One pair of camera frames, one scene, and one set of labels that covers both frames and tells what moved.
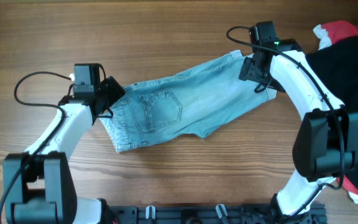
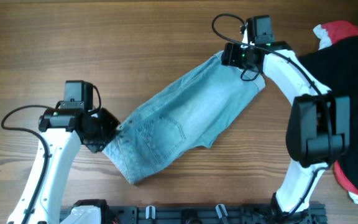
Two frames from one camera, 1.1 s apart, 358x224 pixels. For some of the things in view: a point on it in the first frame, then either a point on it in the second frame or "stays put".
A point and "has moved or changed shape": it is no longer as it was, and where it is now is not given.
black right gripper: [253, 71] -> [230, 56]
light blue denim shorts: [189, 104] has moved or changed shape
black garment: [350, 68] stays put
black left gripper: [111, 93] -> [103, 129]
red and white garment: [332, 32] stays put
